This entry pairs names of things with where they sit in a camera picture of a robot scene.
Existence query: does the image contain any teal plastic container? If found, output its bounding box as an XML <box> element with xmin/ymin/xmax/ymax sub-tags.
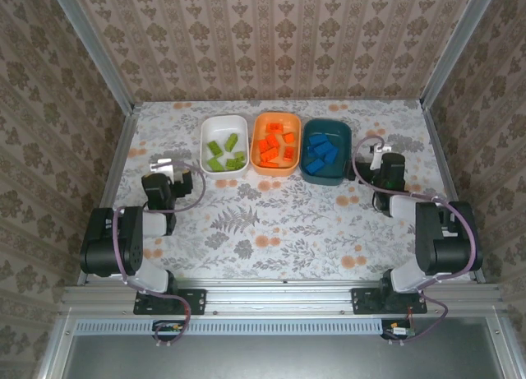
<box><xmin>298</xmin><ymin>118</ymin><xmax>353</xmax><ymax>187</ymax></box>

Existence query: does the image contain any white plastic container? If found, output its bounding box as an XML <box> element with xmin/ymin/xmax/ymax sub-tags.
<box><xmin>200</xmin><ymin>114</ymin><xmax>251</xmax><ymax>179</ymax></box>

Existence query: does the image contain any orange plastic container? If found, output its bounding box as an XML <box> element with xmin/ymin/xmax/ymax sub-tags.
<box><xmin>249</xmin><ymin>112</ymin><xmax>303</xmax><ymax>178</ymax></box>

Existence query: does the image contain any floral printed table cover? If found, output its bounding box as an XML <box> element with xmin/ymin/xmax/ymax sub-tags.
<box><xmin>93</xmin><ymin>99</ymin><xmax>472</xmax><ymax>281</ymax></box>

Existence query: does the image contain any small electronics board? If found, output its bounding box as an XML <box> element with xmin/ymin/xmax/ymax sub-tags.
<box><xmin>381</xmin><ymin>319</ymin><xmax>416</xmax><ymax>340</ymax></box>
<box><xmin>152</xmin><ymin>320</ymin><xmax>186</xmax><ymax>335</ymax></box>

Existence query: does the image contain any grey metal panel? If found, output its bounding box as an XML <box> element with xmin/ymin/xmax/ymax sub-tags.
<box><xmin>39</xmin><ymin>315</ymin><xmax>526</xmax><ymax>379</ymax></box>

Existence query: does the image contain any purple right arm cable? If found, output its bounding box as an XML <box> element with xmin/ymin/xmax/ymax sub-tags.
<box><xmin>351</xmin><ymin>135</ymin><xmax>482</xmax><ymax>348</ymax></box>

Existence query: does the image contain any aluminium table side rail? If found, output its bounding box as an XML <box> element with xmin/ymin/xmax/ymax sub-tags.
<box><xmin>76</xmin><ymin>105</ymin><xmax>143</xmax><ymax>285</ymax></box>
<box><xmin>421</xmin><ymin>103</ymin><xmax>487</xmax><ymax>284</ymax></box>

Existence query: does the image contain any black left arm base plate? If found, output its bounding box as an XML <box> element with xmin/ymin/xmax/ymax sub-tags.
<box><xmin>133</xmin><ymin>288</ymin><xmax>207</xmax><ymax>316</ymax></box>

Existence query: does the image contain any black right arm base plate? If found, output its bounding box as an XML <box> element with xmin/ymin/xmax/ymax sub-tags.
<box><xmin>351</xmin><ymin>287</ymin><xmax>428</xmax><ymax>315</ymax></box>

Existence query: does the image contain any aluminium upright frame post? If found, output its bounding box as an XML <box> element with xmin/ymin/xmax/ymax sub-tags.
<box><xmin>419</xmin><ymin>0</ymin><xmax>501</xmax><ymax>109</ymax></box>
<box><xmin>47</xmin><ymin>0</ymin><xmax>136</xmax><ymax>115</ymax></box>

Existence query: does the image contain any aluminium frame cross rail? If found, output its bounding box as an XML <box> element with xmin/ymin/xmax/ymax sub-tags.
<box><xmin>61</xmin><ymin>278</ymin><xmax>505</xmax><ymax>317</ymax></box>

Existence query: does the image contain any grey slotted cable duct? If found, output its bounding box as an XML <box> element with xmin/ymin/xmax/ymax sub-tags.
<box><xmin>75</xmin><ymin>317</ymin><xmax>385</xmax><ymax>336</ymax></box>

